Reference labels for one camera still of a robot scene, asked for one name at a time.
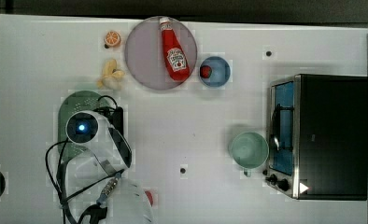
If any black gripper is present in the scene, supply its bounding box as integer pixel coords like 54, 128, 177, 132
95, 106, 124, 134

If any green plastic strainer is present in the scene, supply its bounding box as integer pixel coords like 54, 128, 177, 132
57, 91, 110, 161

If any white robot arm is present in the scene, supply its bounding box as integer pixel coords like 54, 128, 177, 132
57, 110, 155, 224

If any peeled banana toy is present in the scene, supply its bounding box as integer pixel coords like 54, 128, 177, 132
96, 59, 125, 91

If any purple round plate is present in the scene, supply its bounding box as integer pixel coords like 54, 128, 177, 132
124, 16, 197, 91

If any orange slice toy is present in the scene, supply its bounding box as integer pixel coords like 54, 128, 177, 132
104, 31, 121, 48

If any red ketchup bottle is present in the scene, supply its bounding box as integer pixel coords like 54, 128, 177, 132
159, 17, 190, 81

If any red strawberry toy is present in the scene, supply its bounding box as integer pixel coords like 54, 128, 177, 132
145, 190, 154, 207

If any small strawberry in bowl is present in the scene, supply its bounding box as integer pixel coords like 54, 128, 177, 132
200, 65, 212, 78

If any blue bowl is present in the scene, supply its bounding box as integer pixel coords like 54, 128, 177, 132
199, 56, 231, 88

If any green mug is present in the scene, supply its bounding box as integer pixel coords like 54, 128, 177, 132
229, 132, 269, 177

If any black toaster oven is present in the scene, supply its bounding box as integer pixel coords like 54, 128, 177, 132
263, 74, 368, 201

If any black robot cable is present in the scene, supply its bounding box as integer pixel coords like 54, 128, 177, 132
44, 94, 125, 224

